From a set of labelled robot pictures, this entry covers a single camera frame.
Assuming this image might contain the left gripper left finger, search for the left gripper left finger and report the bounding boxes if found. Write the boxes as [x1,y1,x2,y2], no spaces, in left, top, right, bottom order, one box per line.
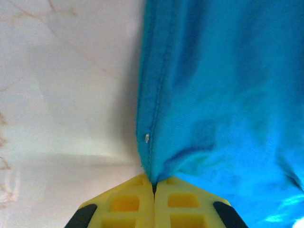
[64,172,155,228]

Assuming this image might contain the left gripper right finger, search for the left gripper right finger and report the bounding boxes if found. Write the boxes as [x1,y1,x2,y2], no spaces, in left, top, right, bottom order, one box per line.
[154,175,248,228]

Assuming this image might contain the teal t-shirt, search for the teal t-shirt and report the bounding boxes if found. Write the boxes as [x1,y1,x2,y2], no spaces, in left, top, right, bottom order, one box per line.
[135,0,304,228]

